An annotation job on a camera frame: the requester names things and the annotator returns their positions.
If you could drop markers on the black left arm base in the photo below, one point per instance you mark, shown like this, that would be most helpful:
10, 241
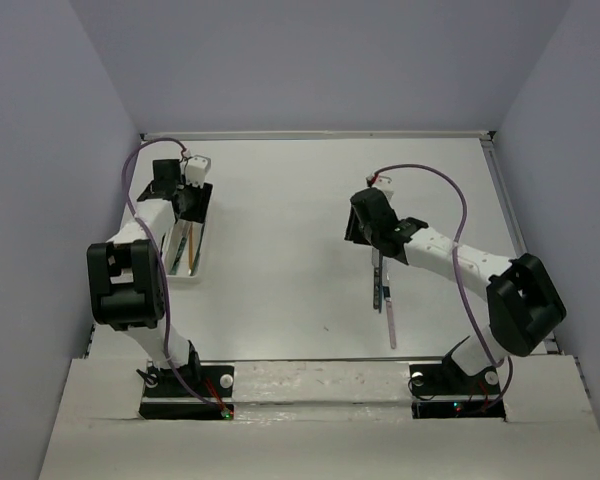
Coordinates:
195, 391

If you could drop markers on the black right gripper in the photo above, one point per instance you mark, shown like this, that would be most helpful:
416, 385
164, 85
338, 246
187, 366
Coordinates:
352, 233

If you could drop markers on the white right container tray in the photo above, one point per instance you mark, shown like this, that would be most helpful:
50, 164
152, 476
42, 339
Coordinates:
183, 275

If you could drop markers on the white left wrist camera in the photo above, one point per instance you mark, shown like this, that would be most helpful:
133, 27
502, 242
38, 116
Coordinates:
195, 170

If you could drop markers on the knife with teal handle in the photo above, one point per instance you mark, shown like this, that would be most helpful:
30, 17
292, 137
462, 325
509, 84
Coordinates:
179, 251

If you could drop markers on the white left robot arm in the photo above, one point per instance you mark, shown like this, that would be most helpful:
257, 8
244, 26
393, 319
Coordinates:
128, 273

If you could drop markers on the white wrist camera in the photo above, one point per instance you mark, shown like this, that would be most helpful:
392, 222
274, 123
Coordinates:
382, 183
195, 170

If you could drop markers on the orange plastic knife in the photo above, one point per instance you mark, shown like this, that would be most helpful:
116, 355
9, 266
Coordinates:
191, 249

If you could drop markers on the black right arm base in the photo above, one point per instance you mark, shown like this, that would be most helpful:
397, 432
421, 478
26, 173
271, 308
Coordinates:
442, 390

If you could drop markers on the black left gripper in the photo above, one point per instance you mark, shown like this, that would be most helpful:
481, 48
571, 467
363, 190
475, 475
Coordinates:
202, 196

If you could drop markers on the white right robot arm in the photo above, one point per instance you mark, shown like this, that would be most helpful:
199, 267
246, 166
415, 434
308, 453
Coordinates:
523, 304

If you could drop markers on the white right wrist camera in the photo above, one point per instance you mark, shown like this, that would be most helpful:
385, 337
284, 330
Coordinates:
382, 183

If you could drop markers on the knife with pink handle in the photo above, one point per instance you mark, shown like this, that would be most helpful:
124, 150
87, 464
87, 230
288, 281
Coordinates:
390, 323

